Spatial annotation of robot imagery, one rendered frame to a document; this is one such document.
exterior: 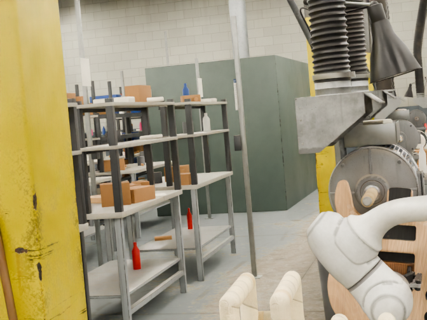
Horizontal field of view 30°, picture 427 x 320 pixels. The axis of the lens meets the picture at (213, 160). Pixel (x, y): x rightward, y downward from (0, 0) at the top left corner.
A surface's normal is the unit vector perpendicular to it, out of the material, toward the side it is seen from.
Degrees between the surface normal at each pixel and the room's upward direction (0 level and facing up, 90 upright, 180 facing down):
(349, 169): 84
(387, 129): 90
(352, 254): 91
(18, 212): 90
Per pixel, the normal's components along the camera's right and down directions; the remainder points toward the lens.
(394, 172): -0.15, -0.02
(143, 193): 0.88, -0.05
